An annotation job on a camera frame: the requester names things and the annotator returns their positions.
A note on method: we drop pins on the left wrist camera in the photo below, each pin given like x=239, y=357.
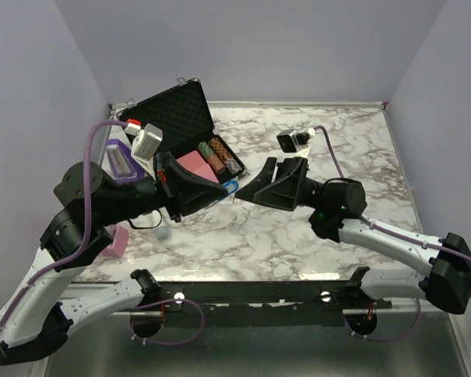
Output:
x=145, y=145

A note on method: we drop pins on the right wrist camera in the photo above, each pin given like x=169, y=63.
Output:
x=293, y=141

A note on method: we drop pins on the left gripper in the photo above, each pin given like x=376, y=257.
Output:
x=188, y=199

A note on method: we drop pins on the blue key tag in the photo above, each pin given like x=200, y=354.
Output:
x=231, y=186

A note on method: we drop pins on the pink playing card deck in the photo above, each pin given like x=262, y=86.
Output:
x=196, y=164

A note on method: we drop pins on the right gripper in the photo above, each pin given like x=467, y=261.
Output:
x=286, y=193

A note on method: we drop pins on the small grey ball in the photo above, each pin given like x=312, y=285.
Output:
x=162, y=233

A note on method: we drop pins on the black poker chip case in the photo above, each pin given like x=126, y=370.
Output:
x=183, y=115

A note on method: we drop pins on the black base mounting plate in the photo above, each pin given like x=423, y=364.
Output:
x=261, y=304

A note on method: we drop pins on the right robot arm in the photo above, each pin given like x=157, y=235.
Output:
x=435, y=269

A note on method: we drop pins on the pink box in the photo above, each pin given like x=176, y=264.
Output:
x=117, y=248

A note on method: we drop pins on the purple metronome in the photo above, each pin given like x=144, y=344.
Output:
x=124, y=169

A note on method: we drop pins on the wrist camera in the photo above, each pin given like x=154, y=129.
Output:
x=145, y=145
x=293, y=141

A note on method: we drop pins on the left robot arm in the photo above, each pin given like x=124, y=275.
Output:
x=35, y=323

